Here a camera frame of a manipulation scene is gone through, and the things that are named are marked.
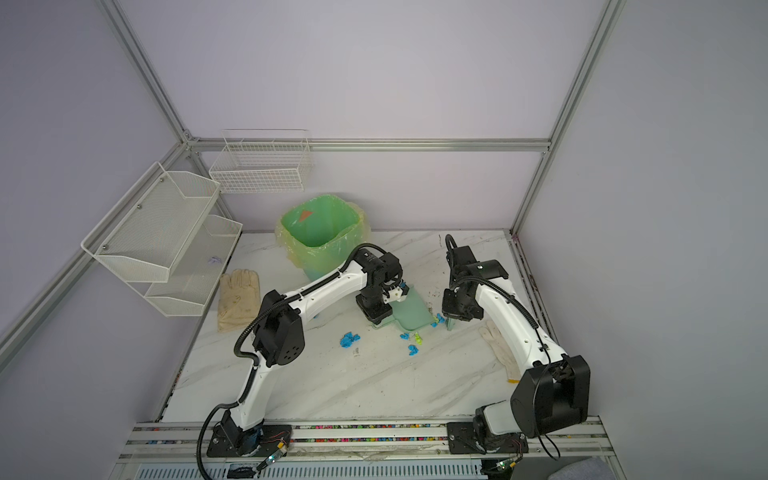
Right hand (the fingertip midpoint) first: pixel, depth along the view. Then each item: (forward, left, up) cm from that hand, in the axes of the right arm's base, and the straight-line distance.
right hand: (452, 311), depth 81 cm
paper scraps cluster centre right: (-5, +11, -14) cm, 18 cm away
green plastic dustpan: (+6, +11, -12) cm, 17 cm away
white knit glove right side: (-5, -16, -15) cm, 23 cm away
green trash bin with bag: (+31, +42, 0) cm, 52 cm away
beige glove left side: (+12, +70, -13) cm, 72 cm away
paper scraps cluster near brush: (+5, +2, -14) cm, 15 cm away
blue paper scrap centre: (-2, +31, -13) cm, 34 cm away
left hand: (0, +22, -6) cm, 23 cm away
